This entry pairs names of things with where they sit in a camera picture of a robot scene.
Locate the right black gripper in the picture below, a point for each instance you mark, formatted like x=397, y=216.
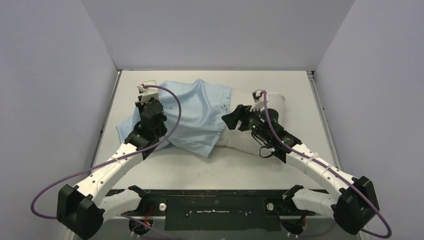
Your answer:
x=243, y=117

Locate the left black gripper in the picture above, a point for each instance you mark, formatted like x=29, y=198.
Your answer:
x=138, y=105

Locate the white pillow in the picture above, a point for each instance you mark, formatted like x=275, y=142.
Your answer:
x=243, y=141

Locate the light blue pillowcase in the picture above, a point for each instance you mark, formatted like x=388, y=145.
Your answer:
x=196, y=109

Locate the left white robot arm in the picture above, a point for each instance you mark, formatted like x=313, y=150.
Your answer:
x=84, y=207

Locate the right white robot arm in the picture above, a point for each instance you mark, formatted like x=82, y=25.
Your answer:
x=352, y=202

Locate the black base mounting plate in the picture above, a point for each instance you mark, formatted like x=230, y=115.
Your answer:
x=218, y=210

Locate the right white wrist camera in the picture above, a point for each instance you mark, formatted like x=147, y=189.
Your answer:
x=259, y=102

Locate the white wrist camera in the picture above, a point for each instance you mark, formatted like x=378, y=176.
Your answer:
x=148, y=94
x=259, y=102

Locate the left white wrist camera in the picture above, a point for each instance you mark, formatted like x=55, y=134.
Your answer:
x=148, y=94

